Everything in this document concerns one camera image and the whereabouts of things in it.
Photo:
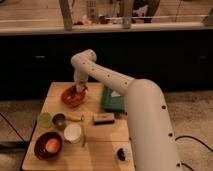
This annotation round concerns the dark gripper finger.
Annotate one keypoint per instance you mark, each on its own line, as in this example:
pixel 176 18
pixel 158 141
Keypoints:
pixel 73 91

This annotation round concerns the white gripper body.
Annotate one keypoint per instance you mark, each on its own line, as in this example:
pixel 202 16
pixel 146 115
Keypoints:
pixel 80 77

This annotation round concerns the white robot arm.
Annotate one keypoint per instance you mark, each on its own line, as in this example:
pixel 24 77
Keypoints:
pixel 150 129

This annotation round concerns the red orange bowl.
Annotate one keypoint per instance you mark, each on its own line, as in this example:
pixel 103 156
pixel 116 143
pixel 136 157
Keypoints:
pixel 72 102

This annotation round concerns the dark red bowl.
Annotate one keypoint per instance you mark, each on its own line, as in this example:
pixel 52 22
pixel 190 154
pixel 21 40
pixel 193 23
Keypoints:
pixel 39 148

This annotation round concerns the yellow banana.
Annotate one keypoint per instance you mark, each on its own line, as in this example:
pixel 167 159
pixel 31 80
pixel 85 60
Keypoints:
pixel 74 118

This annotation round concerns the small metal cup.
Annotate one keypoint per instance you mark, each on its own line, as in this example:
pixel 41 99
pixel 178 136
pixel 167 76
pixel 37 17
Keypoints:
pixel 59 121

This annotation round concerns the wooden board eraser block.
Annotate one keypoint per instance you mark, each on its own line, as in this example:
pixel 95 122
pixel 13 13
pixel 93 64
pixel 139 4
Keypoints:
pixel 103 118

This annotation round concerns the green plastic tray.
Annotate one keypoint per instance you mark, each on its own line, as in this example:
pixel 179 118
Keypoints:
pixel 112 104

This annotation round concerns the white cloth in tray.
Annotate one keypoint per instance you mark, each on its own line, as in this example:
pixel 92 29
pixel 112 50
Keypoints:
pixel 115 94

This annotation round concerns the light green plastic cup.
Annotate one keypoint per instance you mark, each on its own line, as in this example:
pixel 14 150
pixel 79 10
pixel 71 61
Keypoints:
pixel 44 120

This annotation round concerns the white ceramic cup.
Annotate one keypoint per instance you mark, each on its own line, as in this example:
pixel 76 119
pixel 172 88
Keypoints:
pixel 73 133

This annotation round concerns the orange peach fruit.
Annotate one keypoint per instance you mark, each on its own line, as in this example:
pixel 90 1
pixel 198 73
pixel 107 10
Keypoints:
pixel 52 146

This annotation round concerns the white handled dish brush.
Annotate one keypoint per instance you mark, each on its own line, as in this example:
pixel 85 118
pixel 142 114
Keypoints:
pixel 121 154

